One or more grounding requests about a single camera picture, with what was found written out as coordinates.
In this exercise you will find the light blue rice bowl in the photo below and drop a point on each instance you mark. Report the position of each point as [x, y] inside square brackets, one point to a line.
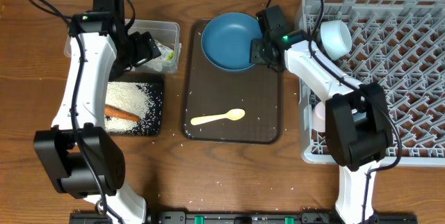
[335, 38]

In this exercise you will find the grey dishwasher rack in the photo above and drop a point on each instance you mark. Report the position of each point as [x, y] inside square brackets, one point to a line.
[398, 44]

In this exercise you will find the clear plastic bin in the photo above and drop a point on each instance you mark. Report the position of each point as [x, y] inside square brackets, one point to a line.
[166, 33]

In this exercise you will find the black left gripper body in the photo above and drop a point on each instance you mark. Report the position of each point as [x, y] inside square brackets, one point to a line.
[135, 50]

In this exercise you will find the pink cup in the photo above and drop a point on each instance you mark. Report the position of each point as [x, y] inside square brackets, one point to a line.
[318, 117]

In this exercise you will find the black waste tray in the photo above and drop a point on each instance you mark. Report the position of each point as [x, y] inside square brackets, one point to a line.
[156, 112]

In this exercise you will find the dark brown serving tray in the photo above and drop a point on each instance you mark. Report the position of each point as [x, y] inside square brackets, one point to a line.
[211, 91]

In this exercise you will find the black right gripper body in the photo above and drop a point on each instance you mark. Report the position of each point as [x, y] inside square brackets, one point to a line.
[258, 51]

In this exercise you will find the orange carrot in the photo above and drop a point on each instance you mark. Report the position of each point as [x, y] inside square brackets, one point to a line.
[113, 112]

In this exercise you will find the yellow plastic spoon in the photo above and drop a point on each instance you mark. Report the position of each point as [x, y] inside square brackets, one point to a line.
[233, 114]

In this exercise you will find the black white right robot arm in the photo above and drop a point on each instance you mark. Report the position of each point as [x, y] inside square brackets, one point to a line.
[353, 116]

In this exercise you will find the dark blue plate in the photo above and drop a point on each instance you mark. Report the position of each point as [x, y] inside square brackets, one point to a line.
[226, 41]

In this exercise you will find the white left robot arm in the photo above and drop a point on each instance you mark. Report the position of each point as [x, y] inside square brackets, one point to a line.
[78, 156]

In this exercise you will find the spilled white rice pile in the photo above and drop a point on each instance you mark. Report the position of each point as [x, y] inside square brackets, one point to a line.
[132, 102]

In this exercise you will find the white tissue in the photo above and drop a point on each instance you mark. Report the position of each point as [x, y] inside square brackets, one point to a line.
[159, 63]

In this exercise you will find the green snack wrapper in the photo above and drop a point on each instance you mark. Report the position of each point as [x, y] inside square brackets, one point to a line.
[170, 55]

